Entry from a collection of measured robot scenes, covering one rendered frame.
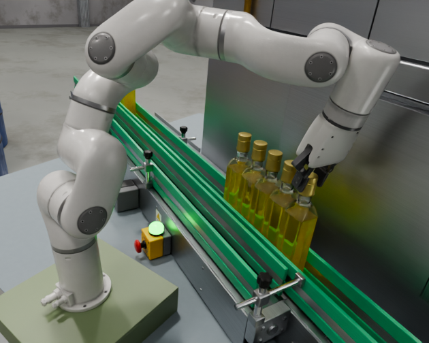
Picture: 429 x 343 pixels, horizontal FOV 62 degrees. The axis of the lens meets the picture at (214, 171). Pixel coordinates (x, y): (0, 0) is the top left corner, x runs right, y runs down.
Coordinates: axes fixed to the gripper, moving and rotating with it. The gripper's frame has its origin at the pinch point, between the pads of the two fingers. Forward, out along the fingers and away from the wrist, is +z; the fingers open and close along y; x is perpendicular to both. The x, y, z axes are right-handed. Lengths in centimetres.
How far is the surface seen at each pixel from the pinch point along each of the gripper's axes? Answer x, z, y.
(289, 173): -4.3, 2.2, 1.1
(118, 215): -46, 54, 23
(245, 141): -21.0, 6.2, 0.7
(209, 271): -2.8, 30.3, 15.2
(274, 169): -9.2, 5.1, 0.6
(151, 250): -22, 43, 22
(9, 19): -1048, 378, -15
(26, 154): -247, 186, 37
